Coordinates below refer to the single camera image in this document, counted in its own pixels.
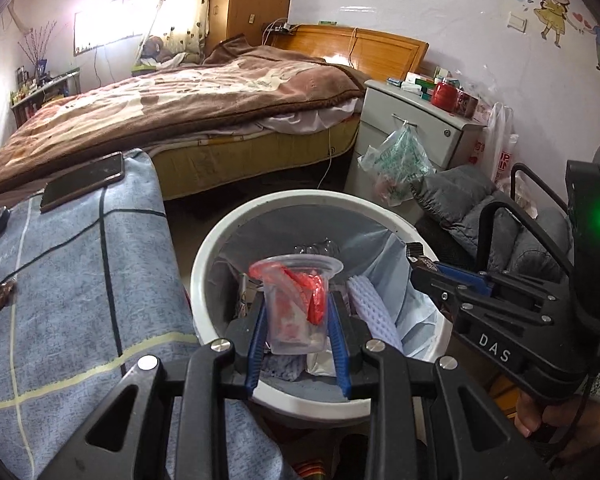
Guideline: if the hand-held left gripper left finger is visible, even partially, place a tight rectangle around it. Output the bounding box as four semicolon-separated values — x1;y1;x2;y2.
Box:
35;292;268;480

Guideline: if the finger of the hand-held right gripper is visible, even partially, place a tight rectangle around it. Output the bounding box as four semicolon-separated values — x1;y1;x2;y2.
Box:
430;260;571;311
412;270;556;331

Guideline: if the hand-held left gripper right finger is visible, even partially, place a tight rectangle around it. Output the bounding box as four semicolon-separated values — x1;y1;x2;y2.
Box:
327;292;556;480

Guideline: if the small clear plastic cup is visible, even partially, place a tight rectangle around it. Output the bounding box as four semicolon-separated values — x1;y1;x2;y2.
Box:
249;254;344;356

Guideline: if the blue foam net sleeve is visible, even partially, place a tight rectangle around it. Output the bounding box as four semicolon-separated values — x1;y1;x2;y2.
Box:
347;275;398;348

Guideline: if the white round trash bin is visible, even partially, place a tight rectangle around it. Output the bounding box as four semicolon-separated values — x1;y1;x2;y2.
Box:
190;189;453;418

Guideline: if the person's right hand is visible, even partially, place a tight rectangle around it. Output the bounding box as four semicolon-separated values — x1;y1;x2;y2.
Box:
512;392;600;456

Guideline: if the light blue bin liner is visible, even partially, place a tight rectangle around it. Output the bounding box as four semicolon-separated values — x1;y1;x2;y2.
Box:
207;205;448;361

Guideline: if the green printed plastic bag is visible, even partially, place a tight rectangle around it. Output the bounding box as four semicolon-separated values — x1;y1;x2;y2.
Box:
357;120;436;208

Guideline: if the white bag red print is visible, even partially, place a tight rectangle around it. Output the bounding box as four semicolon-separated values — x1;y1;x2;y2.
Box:
467;102;518;186

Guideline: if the white nightstand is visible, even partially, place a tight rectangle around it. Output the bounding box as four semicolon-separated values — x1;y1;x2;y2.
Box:
344;80;488;196

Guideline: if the red box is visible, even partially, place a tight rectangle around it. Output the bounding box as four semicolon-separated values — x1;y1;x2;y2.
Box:
455;90;481;118

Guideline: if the red jar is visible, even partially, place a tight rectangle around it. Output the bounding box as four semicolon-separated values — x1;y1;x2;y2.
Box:
430;77;458;111

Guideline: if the yellow bed mattress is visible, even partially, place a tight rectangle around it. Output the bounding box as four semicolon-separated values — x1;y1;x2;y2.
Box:
150;120;363;201

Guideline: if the green and white box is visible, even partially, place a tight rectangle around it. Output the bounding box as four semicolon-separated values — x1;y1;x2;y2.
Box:
402;72;438;93

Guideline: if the pink bed sheet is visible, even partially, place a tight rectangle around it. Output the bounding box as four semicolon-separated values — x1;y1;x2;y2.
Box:
252;99;363;136

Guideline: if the black smartphone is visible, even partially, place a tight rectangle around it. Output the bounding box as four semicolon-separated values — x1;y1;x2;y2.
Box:
40;151;126;212

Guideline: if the wooden headboard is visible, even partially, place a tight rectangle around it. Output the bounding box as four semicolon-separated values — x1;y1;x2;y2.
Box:
267;24;430;83

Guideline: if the bed with brown blanket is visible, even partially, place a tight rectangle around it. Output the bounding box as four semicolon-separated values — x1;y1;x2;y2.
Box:
0;35;368;201

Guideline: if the brown teddy bear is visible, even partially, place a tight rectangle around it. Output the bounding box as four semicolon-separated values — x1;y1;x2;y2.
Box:
139;35;193;66

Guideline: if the cluttered white desk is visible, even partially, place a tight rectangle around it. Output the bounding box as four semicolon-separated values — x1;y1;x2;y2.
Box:
10;70;81;131

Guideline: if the spotted curtain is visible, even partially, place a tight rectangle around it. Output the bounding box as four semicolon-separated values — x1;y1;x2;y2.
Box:
155;0;213;58

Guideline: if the window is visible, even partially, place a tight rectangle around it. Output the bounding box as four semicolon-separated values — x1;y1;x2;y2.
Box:
72;0;161;58

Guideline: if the vase with bare branches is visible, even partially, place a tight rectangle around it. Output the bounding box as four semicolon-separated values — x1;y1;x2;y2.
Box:
17;20;58;78

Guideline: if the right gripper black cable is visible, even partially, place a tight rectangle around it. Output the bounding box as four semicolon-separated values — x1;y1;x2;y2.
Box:
477;162;581;281

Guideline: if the white charging cable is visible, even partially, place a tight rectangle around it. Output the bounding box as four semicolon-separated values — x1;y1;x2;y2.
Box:
317;127;333;191

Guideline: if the cartoon wall sticker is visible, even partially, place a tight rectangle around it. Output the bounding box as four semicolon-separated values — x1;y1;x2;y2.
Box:
502;0;600;78

